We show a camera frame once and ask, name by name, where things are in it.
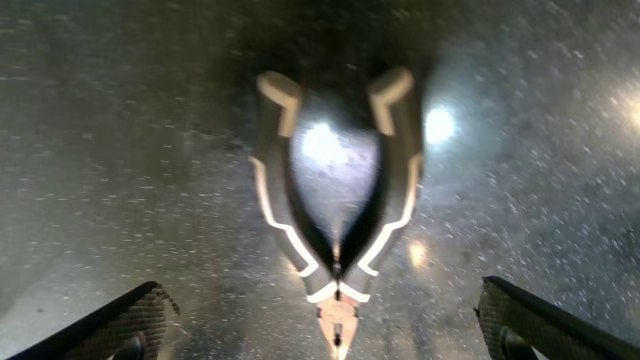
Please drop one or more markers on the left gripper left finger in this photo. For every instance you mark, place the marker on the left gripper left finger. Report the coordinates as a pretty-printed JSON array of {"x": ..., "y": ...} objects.
[{"x": 117, "y": 327}]

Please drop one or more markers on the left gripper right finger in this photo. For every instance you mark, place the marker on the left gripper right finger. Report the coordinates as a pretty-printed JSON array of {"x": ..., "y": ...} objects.
[{"x": 530, "y": 320}]

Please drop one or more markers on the black and white pliers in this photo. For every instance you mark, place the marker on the black and white pliers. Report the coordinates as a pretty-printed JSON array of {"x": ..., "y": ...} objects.
[{"x": 272, "y": 200}]

